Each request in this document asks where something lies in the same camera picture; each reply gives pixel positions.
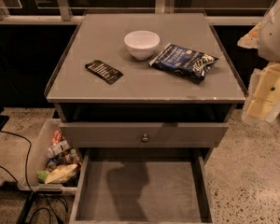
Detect blue chip bag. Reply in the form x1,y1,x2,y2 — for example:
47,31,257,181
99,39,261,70
149,43,218,82

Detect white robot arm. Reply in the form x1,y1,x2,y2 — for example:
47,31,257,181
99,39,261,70
237,0,280,124

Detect grey drawer cabinet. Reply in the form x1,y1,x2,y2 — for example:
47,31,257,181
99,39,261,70
43,12,249,156

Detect open grey bottom drawer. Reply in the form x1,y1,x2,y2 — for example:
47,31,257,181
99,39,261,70
70,148,215,224

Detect grey upper drawer with knob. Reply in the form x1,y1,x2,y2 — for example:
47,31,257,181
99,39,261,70
60,122,228,148

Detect yellow snack bag in bin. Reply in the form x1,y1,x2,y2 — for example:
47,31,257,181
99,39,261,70
45,163,78,184

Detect white ceramic bowl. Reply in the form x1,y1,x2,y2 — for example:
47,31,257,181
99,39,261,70
124,30,161,61

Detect metal window railing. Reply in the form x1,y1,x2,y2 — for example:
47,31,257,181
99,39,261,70
0,0,277,25

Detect black snack packet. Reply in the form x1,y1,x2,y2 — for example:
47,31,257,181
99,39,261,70
85,60,123,85

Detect white carton in bin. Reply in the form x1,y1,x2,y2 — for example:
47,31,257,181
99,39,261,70
47,140,70,159

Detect red can in bin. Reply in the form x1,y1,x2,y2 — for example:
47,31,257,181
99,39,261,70
52,131,63,145

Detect green packet in bin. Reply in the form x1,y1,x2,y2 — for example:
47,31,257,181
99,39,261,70
36,171,49,184

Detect clear plastic storage bin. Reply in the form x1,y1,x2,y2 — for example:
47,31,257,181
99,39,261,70
18,119,79,195

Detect black cable on floor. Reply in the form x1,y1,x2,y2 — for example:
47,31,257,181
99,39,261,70
0,128,69,224

